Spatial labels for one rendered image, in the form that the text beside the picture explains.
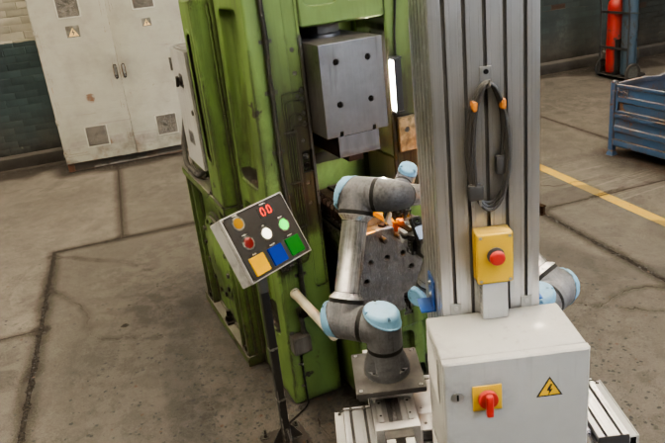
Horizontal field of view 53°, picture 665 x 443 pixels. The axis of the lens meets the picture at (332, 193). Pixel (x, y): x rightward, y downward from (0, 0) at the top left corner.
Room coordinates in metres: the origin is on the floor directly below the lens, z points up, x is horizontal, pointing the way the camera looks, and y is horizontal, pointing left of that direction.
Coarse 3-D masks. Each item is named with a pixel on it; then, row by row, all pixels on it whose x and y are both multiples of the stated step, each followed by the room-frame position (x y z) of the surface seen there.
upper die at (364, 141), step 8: (320, 136) 2.93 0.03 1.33; (344, 136) 2.76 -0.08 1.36; (352, 136) 2.78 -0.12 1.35; (360, 136) 2.79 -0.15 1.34; (368, 136) 2.81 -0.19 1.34; (376, 136) 2.82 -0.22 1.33; (320, 144) 2.94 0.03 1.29; (328, 144) 2.86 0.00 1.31; (336, 144) 2.77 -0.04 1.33; (344, 144) 2.76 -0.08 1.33; (352, 144) 2.78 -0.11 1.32; (360, 144) 2.79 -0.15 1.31; (368, 144) 2.81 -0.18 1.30; (376, 144) 2.82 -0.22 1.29; (336, 152) 2.78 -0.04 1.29; (344, 152) 2.76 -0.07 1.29; (352, 152) 2.77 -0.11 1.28; (360, 152) 2.79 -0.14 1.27
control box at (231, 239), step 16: (256, 208) 2.49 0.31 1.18; (272, 208) 2.53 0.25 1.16; (288, 208) 2.58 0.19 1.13; (224, 224) 2.35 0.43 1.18; (256, 224) 2.44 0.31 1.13; (272, 224) 2.48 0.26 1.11; (288, 224) 2.52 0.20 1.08; (224, 240) 2.35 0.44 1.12; (240, 240) 2.35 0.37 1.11; (256, 240) 2.39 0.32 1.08; (272, 240) 2.43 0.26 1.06; (304, 240) 2.52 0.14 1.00; (240, 256) 2.31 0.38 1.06; (288, 256) 2.43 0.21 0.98; (240, 272) 2.30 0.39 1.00; (272, 272) 2.34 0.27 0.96
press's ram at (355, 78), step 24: (312, 48) 2.78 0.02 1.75; (336, 48) 2.76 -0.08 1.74; (360, 48) 2.81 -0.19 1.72; (312, 72) 2.81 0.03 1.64; (336, 72) 2.76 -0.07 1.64; (360, 72) 2.80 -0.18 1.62; (312, 96) 2.84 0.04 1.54; (336, 96) 2.76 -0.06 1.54; (360, 96) 2.80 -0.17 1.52; (384, 96) 2.84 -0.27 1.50; (312, 120) 2.87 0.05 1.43; (336, 120) 2.75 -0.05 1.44; (360, 120) 2.79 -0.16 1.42; (384, 120) 2.84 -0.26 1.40
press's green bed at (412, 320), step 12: (408, 312) 2.81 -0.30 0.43; (420, 312) 2.82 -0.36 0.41; (408, 324) 2.79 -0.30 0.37; (420, 324) 2.83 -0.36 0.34; (408, 336) 2.84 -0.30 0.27; (420, 336) 2.82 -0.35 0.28; (348, 348) 2.82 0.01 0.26; (360, 348) 2.70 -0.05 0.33; (420, 348) 2.82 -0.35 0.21; (348, 360) 2.83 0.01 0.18; (420, 360) 2.82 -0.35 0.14; (348, 372) 2.84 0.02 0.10; (348, 384) 2.86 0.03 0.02
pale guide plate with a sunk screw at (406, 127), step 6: (402, 120) 3.01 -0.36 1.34; (408, 120) 3.03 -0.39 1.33; (414, 120) 3.04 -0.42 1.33; (402, 126) 3.01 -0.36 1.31; (408, 126) 3.02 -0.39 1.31; (414, 126) 3.04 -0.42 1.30; (402, 132) 3.01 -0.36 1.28; (408, 132) 3.03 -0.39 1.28; (414, 132) 3.04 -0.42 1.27; (402, 138) 3.01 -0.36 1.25; (408, 138) 3.02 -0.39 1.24; (414, 138) 3.04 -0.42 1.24; (402, 144) 3.01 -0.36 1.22; (408, 144) 3.02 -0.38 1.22; (414, 144) 3.03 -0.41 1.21; (402, 150) 3.01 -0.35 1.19
